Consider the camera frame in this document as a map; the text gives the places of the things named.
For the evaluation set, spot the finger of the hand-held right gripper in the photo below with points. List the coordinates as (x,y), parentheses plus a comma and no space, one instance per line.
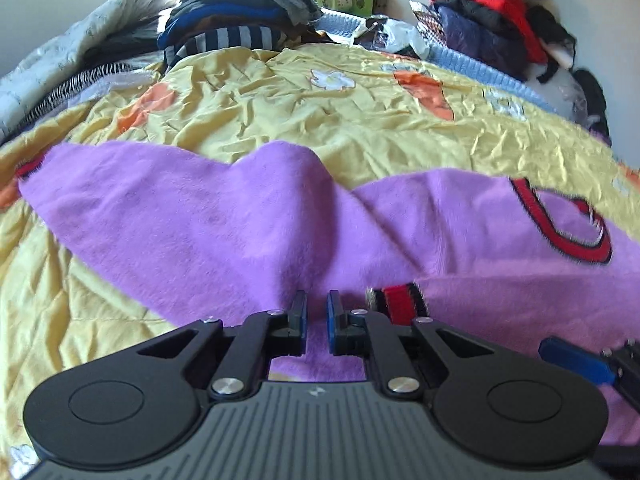
(575,360)

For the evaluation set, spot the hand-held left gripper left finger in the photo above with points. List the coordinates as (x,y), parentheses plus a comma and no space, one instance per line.
(301,325)

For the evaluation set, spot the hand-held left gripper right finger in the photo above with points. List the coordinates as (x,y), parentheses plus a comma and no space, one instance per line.
(332,325)

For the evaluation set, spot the purple knitted sweater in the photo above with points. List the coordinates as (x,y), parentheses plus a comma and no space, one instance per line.
(200,220)

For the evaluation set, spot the pile of folded dark clothes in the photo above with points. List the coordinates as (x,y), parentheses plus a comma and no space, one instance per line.
(235,0)

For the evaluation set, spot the black crumpled clothes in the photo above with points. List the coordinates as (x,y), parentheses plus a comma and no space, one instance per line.
(547,27)

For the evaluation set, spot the yellow carrot-print quilt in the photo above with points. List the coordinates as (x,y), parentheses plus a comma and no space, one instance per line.
(300,110)

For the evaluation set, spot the black hanging cloth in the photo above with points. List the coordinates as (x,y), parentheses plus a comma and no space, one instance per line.
(592,95)

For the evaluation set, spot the light grey bedding bundle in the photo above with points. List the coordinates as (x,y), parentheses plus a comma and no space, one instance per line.
(567,92)

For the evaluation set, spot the blue quilted bedspread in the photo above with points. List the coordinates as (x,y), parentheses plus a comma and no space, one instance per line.
(480,72)

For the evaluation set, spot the navy grey striped shirt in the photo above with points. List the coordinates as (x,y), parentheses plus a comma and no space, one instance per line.
(240,36)

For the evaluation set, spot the white plastic bag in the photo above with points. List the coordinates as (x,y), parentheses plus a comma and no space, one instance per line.
(400,32)

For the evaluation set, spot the checkered garment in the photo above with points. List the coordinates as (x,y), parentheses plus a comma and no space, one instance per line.
(427,22)

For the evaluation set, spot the dark purple jacket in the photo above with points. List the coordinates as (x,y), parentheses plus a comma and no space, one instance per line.
(475,35)

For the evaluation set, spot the black white striped cloth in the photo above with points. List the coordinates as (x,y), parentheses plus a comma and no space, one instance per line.
(75,82)

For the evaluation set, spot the grey-white patterned duvet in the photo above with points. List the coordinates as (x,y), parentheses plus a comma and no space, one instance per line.
(50,55)

